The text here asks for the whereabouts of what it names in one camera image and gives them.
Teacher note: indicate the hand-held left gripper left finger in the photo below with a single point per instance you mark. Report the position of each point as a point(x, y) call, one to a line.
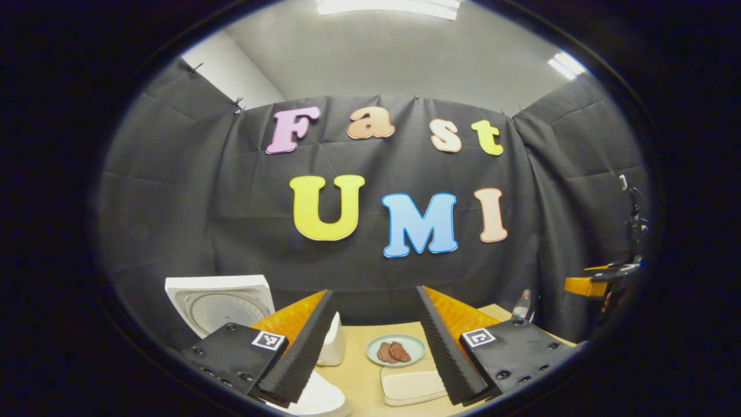
point(304, 359)

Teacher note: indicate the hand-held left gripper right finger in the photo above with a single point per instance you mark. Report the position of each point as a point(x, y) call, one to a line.
point(446, 347)

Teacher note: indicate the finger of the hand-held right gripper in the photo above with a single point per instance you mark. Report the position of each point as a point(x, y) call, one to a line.
point(582, 286)
point(608, 269)

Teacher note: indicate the white rice cooker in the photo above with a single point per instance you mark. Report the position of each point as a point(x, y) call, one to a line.
point(220, 307)

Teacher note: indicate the pale green plate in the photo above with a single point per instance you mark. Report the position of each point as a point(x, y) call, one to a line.
point(414, 346)

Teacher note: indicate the white toaster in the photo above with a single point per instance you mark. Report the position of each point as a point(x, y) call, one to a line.
point(334, 347)

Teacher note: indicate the brown meat slice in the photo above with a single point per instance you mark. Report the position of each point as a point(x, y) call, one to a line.
point(401, 351)
point(385, 353)

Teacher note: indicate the clear plastic bottle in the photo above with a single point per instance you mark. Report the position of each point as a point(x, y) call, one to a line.
point(521, 310)

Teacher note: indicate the beige rectangular tray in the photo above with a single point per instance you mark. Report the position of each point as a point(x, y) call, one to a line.
point(405, 402)

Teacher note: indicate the ceiling light panel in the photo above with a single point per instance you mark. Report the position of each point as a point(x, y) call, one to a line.
point(567, 65)
point(388, 7)

